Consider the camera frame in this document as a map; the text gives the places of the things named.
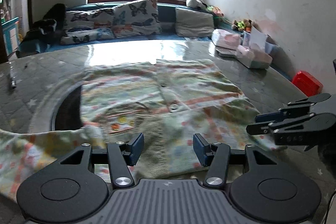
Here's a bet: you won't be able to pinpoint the large butterfly print pillow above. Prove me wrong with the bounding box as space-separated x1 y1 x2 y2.
112 0 163 39

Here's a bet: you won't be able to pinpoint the white plush toy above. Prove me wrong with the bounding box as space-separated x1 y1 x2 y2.
186 0 208 10

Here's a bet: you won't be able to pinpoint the colourful plush toy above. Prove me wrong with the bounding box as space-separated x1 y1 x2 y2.
207 5 224 17

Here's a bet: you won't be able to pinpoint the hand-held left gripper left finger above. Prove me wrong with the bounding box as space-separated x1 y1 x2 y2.
59 133 145 189

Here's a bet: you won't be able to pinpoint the teal white cabinet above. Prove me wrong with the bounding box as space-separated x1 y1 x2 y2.
1 17 23 55

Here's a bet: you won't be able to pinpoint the clear plastic storage box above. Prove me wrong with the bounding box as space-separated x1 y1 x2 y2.
241 31 280 56

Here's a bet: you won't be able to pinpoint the pink white tissue pack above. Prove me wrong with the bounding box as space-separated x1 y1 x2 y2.
211 29 242 50

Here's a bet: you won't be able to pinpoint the floral patterned pajama shirt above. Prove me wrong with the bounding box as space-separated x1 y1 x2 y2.
0 59 282 201

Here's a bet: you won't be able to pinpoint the white paper sheet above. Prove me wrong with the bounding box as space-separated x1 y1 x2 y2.
251 27 268 49

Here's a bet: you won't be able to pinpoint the black marker pen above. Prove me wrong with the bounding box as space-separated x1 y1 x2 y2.
8 65 17 90

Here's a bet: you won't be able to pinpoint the brown green stuffed toys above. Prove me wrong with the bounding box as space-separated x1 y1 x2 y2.
231 19 253 32

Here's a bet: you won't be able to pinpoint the black clothing pile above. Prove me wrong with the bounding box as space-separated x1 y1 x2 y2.
16 4 67 56

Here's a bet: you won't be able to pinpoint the red plastic box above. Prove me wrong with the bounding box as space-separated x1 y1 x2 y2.
291 70 324 97

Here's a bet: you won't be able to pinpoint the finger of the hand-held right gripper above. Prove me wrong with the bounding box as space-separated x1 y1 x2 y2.
246 115 313 136
255 93 332 124

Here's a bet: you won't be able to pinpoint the grey cushion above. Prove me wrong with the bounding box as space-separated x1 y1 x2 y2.
175 7 214 38

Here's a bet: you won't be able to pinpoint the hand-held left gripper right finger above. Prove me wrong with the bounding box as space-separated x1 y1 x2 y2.
193 133 279 190

